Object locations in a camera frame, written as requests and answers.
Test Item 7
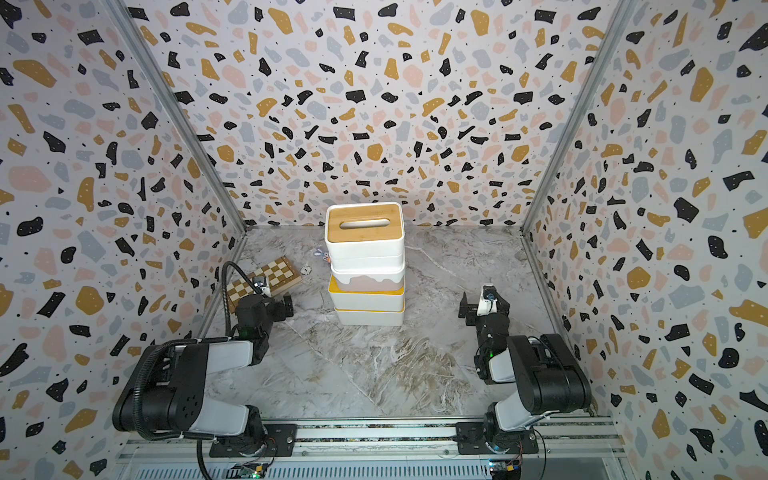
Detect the yellow lid tissue box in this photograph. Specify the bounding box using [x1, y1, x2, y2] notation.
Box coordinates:
[325, 202, 405, 260]
[328, 277, 405, 312]
[335, 309, 405, 327]

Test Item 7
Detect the white pink tissue box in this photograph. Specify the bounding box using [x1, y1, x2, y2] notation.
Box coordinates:
[331, 265, 405, 293]

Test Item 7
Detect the grey lid tissue box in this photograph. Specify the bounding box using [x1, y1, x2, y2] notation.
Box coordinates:
[331, 254, 405, 274]

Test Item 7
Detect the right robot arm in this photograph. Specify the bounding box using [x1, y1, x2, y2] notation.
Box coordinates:
[457, 284, 592, 454]

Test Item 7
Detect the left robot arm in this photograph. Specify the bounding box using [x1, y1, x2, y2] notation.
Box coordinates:
[112, 294, 296, 458]

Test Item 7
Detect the wooden chess board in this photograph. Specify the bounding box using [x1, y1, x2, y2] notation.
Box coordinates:
[226, 256, 302, 313]

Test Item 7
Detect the purple bunny toy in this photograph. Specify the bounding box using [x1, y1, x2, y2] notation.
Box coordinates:
[317, 249, 331, 264]

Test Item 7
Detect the right green circuit board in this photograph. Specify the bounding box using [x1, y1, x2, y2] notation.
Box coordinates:
[489, 460, 522, 480]

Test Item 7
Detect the green circuit board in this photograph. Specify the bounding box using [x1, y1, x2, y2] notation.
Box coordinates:
[224, 463, 268, 480]
[489, 460, 522, 480]

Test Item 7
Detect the left green circuit board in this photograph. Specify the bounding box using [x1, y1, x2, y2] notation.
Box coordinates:
[224, 463, 268, 480]

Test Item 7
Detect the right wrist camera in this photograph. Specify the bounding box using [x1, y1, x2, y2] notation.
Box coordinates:
[476, 284, 498, 317]

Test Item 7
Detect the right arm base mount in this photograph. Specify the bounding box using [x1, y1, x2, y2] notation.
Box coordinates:
[455, 422, 539, 455]

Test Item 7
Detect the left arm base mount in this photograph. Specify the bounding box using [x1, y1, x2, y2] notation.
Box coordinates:
[209, 423, 298, 459]

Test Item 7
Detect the left black corrugated cable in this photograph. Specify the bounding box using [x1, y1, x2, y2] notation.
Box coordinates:
[131, 261, 256, 442]

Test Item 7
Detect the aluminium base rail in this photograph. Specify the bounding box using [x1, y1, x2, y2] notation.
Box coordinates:
[113, 416, 631, 480]

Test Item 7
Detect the left aluminium corner post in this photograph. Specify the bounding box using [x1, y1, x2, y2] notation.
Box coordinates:
[102, 0, 247, 236]

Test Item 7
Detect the aluminium corner post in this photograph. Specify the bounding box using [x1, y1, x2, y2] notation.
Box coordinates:
[102, 0, 247, 236]
[521, 0, 638, 236]

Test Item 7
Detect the right aluminium corner post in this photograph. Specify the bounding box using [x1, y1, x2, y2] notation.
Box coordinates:
[521, 0, 638, 236]

